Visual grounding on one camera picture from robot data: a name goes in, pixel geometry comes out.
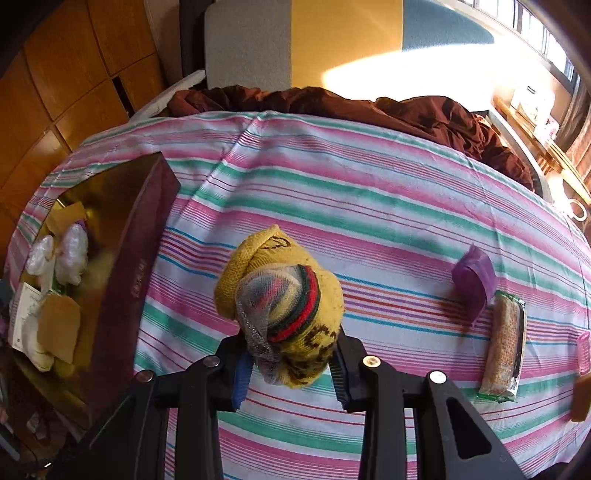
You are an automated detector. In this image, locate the yellow sponge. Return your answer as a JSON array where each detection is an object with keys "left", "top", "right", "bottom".
[
  {"left": 571, "top": 373, "right": 591, "bottom": 423},
  {"left": 37, "top": 293, "right": 81, "bottom": 364}
]

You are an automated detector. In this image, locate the white towel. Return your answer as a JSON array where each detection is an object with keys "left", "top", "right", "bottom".
[{"left": 21, "top": 316, "right": 54, "bottom": 372}]

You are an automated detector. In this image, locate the white plastic bag bundle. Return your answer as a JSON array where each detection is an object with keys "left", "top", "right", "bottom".
[
  {"left": 25, "top": 235, "right": 54, "bottom": 276},
  {"left": 55, "top": 223, "right": 88, "bottom": 286}
]

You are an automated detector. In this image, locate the yellow knitted sock bundle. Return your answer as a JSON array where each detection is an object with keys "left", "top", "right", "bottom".
[{"left": 213, "top": 225, "right": 345, "bottom": 388}]

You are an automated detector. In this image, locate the gold metal tin box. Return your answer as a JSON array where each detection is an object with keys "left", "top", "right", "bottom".
[{"left": 22, "top": 152, "right": 180, "bottom": 429}]

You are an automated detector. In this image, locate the striped pink green bedsheet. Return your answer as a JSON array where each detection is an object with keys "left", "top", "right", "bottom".
[{"left": 6, "top": 112, "right": 590, "bottom": 477}]

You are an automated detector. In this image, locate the wooden side table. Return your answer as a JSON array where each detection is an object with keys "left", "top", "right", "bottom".
[{"left": 490, "top": 95, "right": 590, "bottom": 209}]

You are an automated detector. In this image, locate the maroon brown blanket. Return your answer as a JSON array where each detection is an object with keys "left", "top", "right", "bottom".
[{"left": 167, "top": 85, "right": 534, "bottom": 190}]

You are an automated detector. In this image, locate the wooden wardrobe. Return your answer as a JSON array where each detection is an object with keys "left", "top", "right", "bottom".
[{"left": 1, "top": 1, "right": 166, "bottom": 248}]

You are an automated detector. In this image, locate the grey yellow blue headboard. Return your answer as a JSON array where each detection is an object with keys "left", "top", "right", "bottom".
[{"left": 204, "top": 1, "right": 494, "bottom": 91}]

